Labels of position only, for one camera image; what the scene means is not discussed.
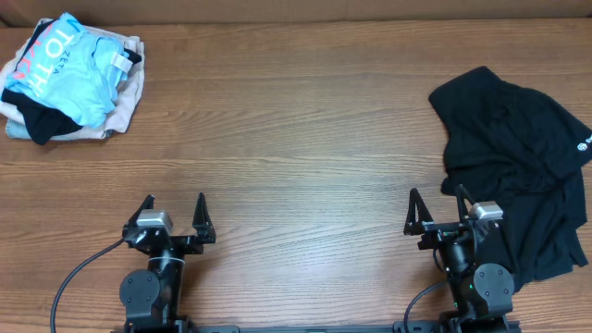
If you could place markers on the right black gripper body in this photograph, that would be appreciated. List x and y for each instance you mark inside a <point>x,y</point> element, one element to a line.
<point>438,231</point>

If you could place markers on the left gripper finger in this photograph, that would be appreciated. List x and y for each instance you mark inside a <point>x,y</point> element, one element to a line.
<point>148,203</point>
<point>201,218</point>

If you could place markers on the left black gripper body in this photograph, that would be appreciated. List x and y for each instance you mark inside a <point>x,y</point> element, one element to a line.
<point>174,241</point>

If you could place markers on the black t-shirt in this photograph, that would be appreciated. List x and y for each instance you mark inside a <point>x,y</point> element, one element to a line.
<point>518,147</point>

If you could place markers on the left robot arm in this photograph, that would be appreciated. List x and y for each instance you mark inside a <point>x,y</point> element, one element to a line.
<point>151,296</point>

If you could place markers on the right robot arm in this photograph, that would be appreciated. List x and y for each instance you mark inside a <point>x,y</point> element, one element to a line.
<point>482,292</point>

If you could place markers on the beige folded garment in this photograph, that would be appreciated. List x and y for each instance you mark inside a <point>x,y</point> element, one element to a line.
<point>127,97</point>

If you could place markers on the black folded garment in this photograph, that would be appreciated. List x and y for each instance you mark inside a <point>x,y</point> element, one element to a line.
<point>44,122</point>

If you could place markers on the light blue printed t-shirt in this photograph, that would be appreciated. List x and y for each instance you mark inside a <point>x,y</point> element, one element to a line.
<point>73,70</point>

